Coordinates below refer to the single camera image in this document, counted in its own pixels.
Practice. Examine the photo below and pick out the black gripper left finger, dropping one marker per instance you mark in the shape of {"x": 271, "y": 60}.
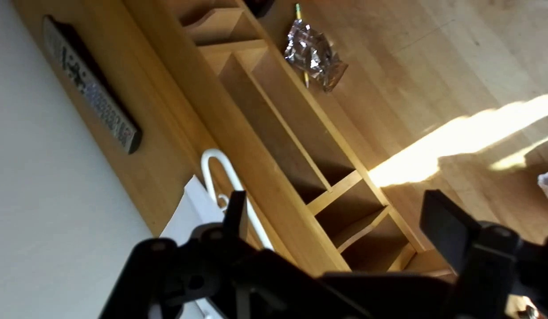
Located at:
{"x": 237, "y": 213}

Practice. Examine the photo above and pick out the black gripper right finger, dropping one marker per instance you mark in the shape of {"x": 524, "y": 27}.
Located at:
{"x": 452, "y": 231}

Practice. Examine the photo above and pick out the white paper sheet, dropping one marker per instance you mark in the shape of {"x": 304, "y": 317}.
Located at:
{"x": 194, "y": 213}

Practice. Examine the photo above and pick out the wooden roll top desk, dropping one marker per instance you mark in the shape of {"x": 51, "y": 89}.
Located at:
{"x": 404, "y": 71}

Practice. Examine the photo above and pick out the crumpled foil wrapper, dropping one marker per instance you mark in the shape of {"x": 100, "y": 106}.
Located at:
{"x": 315, "y": 53}

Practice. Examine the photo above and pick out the black remote control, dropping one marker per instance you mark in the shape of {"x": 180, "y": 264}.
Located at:
{"x": 93, "y": 89}

